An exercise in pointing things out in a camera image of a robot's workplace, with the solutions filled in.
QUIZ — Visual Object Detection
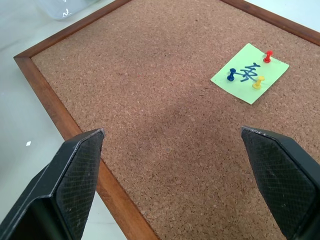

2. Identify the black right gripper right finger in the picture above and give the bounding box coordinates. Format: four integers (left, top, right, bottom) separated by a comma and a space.
240, 126, 320, 240

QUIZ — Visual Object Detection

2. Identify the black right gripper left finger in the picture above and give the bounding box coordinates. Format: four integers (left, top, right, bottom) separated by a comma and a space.
0, 128, 106, 240

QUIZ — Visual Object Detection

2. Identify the green sticky note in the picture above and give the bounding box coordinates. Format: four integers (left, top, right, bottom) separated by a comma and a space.
210, 43, 290, 105

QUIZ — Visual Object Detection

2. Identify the yellow push pin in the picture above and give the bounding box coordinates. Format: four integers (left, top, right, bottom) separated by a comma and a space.
251, 75, 266, 90

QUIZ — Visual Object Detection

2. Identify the blue push pin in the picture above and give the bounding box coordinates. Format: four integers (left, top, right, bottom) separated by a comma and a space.
226, 68, 237, 82

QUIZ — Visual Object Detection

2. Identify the red push pin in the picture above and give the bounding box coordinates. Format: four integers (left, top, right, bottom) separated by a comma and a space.
263, 50, 274, 64

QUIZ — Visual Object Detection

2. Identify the wood-framed cork board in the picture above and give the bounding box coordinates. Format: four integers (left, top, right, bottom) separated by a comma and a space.
13, 0, 320, 240

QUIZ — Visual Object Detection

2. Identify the clear plastic container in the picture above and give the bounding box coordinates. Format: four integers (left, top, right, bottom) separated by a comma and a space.
34, 0, 96, 22

